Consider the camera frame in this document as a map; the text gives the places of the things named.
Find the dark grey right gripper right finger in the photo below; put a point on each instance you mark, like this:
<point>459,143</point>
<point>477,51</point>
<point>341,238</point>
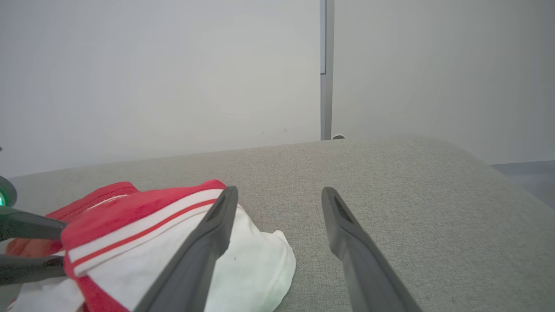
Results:
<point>364,268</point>

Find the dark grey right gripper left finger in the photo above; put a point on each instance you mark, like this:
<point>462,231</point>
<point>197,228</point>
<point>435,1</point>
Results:
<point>195,260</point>

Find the grey fabric sofa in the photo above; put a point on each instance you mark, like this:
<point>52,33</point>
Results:
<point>390,182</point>

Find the red and white garment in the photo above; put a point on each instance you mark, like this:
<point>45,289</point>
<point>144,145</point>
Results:
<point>164,242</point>

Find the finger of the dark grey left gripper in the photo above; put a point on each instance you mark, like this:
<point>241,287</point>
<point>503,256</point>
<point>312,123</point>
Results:
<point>26,268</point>
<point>26,226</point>

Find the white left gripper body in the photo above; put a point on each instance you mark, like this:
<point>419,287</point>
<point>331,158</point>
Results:
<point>6,193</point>

